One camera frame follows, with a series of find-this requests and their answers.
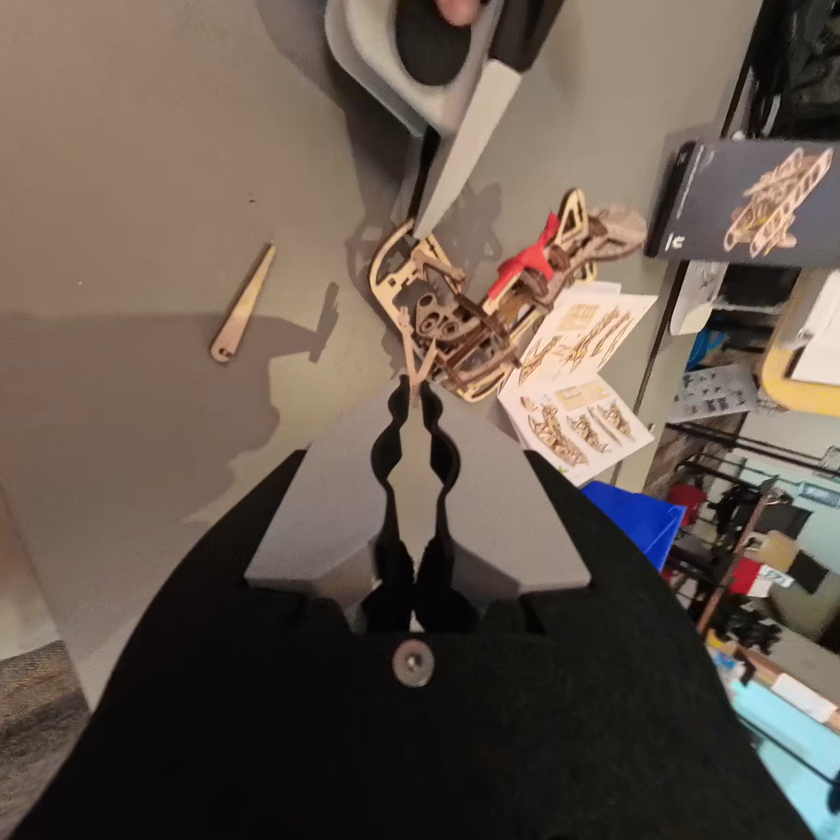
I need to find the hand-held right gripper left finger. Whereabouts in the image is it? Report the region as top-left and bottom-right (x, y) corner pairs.
(244, 377), (417, 634)

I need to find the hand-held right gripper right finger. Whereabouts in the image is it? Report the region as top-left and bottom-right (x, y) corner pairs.
(416, 379), (593, 634)

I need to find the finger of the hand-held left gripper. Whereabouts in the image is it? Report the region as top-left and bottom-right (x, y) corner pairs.
(394, 125), (442, 225)
(411, 60), (525, 240)

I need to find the wooden model plane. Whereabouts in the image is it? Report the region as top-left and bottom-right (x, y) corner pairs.
(367, 187), (648, 404)

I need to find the small wooden model part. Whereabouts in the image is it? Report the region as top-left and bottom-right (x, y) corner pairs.
(395, 305), (439, 409)

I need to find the grey desk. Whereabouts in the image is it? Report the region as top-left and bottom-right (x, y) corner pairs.
(0, 0), (765, 713)

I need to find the person's left hand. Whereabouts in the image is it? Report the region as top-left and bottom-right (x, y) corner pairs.
(435, 0), (490, 28)

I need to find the blue plastic bin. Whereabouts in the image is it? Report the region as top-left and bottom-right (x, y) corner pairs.
(581, 481), (688, 572)

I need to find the paper instruction booklet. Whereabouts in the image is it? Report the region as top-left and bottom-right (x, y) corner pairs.
(497, 281), (659, 488)

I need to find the red rubber band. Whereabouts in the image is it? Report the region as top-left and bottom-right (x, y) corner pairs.
(487, 212), (563, 298)

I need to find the wedge-shaped wooden tool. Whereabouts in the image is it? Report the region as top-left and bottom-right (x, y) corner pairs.
(210, 244), (277, 364)

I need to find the black metal rack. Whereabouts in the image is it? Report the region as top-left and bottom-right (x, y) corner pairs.
(663, 420), (840, 647)

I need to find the printed paper sheet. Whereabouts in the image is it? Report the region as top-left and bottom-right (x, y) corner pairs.
(668, 363), (772, 424)

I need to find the black model kit box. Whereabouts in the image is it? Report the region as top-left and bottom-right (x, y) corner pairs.
(644, 138), (840, 266)

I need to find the white plastic object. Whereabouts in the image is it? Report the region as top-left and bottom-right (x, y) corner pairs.
(669, 261), (731, 336)

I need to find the yellow-rimmed tray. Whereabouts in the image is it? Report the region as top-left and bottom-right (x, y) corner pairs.
(760, 268), (840, 418)

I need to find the black bag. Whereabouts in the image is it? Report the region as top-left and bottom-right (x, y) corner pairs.
(748, 0), (840, 140)

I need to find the turquoise surface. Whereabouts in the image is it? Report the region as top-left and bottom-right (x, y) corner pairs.
(728, 679), (840, 840)

